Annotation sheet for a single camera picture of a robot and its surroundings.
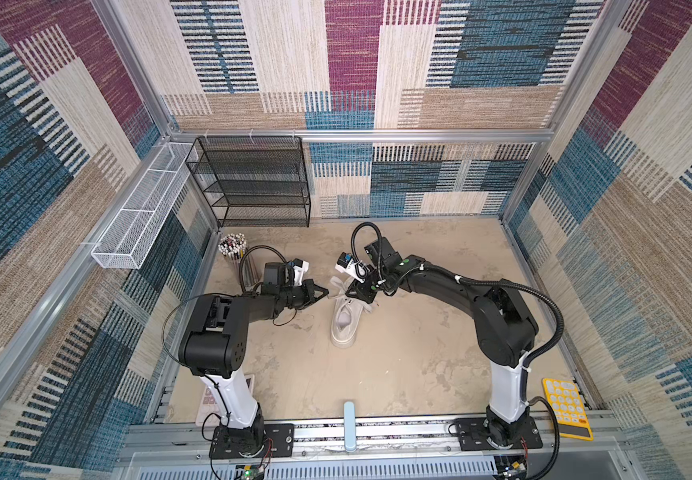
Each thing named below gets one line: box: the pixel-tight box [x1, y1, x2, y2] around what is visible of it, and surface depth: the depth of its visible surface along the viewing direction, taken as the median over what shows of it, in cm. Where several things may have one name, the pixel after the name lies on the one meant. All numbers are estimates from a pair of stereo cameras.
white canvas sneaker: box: [330, 276, 372, 349], surface depth 91 cm
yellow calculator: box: [542, 378, 594, 441], surface depth 78 cm
